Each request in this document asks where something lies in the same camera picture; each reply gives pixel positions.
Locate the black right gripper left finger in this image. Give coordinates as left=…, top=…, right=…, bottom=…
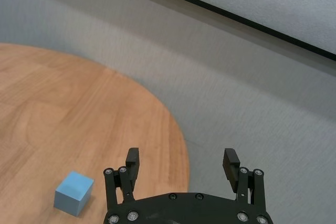
left=103, top=147, right=140, bottom=208

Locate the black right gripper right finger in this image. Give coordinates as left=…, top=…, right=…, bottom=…
left=222, top=147, right=266, bottom=208

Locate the blue cube block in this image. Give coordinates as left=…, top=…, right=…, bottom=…
left=54, top=170, right=95, bottom=217

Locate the black wall trim strip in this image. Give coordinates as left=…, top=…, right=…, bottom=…
left=114, top=0, right=336, bottom=61

